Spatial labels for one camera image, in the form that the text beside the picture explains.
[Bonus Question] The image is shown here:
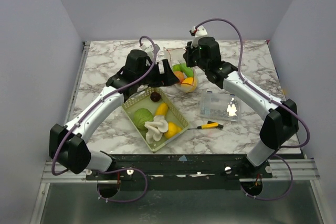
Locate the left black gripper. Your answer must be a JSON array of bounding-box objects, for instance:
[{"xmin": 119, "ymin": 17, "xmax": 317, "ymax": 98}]
[{"xmin": 136, "ymin": 58, "xmax": 180, "ymax": 88}]

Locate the peach fruit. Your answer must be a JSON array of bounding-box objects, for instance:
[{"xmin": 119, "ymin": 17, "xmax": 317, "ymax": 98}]
[{"xmin": 174, "ymin": 71, "xmax": 185, "ymax": 83}]

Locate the light green pepper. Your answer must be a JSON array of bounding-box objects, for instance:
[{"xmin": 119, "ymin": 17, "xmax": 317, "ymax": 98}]
[{"xmin": 173, "ymin": 64, "xmax": 182, "ymax": 72}]

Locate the green bitter cucumber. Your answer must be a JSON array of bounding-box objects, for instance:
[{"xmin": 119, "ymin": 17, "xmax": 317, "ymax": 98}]
[{"xmin": 181, "ymin": 63, "xmax": 194, "ymax": 78}]

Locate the clear zip bag orange zipper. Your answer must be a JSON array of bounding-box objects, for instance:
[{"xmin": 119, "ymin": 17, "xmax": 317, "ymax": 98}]
[{"xmin": 163, "ymin": 48, "xmax": 198, "ymax": 93}]

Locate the orange fruit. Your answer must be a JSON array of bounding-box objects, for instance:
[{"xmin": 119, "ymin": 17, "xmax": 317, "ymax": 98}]
[{"xmin": 181, "ymin": 77, "xmax": 197, "ymax": 92}]

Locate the yellow squash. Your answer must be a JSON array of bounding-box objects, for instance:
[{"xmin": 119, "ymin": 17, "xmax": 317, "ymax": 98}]
[{"xmin": 155, "ymin": 103, "xmax": 169, "ymax": 116}]

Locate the green perforated plastic basket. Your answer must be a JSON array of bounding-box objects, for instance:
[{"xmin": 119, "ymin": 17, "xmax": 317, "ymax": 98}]
[{"xmin": 122, "ymin": 88, "xmax": 190, "ymax": 153}]

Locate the green cabbage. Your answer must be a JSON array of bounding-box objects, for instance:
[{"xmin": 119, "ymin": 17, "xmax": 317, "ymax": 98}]
[{"xmin": 133, "ymin": 108, "xmax": 154, "ymax": 130}]

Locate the yellow lemon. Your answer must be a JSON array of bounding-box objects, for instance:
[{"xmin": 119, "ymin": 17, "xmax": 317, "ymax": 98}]
[{"xmin": 164, "ymin": 122, "xmax": 182, "ymax": 139}]

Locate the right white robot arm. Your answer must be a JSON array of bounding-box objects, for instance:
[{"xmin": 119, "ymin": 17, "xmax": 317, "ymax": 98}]
[{"xmin": 183, "ymin": 37, "xmax": 299, "ymax": 178}]

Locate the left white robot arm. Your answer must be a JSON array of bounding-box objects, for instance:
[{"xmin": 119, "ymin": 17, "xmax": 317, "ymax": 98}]
[{"xmin": 49, "ymin": 49, "xmax": 178, "ymax": 179}]

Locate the dark red plum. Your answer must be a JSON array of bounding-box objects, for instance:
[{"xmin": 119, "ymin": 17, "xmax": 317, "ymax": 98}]
[{"xmin": 150, "ymin": 92, "xmax": 161, "ymax": 102}]

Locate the white mushroom cluster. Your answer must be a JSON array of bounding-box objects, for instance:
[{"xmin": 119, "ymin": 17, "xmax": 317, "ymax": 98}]
[{"xmin": 144, "ymin": 115, "xmax": 169, "ymax": 144}]

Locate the clear plastic parts box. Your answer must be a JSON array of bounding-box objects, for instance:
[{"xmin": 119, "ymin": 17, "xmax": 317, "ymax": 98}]
[{"xmin": 199, "ymin": 91, "xmax": 241, "ymax": 122}]

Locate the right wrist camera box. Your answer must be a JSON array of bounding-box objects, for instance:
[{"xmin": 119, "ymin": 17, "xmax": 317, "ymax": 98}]
[{"xmin": 190, "ymin": 25, "xmax": 208, "ymax": 48}]

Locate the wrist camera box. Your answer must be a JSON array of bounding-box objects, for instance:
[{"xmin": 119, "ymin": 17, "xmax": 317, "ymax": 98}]
[
  {"xmin": 190, "ymin": 25, "xmax": 208, "ymax": 48},
  {"xmin": 140, "ymin": 44, "xmax": 160, "ymax": 58}
]

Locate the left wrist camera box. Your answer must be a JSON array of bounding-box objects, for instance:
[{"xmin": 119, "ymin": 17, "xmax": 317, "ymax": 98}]
[{"xmin": 140, "ymin": 44, "xmax": 160, "ymax": 58}]

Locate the purple cable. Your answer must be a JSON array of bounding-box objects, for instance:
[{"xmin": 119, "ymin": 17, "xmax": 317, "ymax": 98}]
[
  {"xmin": 51, "ymin": 35, "xmax": 159, "ymax": 176},
  {"xmin": 97, "ymin": 166, "xmax": 150, "ymax": 204},
  {"xmin": 190, "ymin": 18, "xmax": 311, "ymax": 148},
  {"xmin": 239, "ymin": 155, "xmax": 293, "ymax": 201}
]

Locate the yellow handled screwdriver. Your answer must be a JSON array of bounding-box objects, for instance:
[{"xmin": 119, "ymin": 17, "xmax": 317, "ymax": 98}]
[{"xmin": 188, "ymin": 121, "xmax": 224, "ymax": 130}]

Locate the black mounting rail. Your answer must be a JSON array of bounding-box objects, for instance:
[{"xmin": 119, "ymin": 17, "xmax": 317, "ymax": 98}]
[{"xmin": 86, "ymin": 154, "xmax": 272, "ymax": 191}]

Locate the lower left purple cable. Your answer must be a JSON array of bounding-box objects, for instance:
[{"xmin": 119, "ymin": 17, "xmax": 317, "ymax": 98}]
[{"xmin": 97, "ymin": 166, "xmax": 150, "ymax": 204}]

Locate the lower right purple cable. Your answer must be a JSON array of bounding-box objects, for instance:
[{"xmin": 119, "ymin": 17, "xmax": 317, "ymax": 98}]
[{"xmin": 239, "ymin": 155, "xmax": 293, "ymax": 201}]

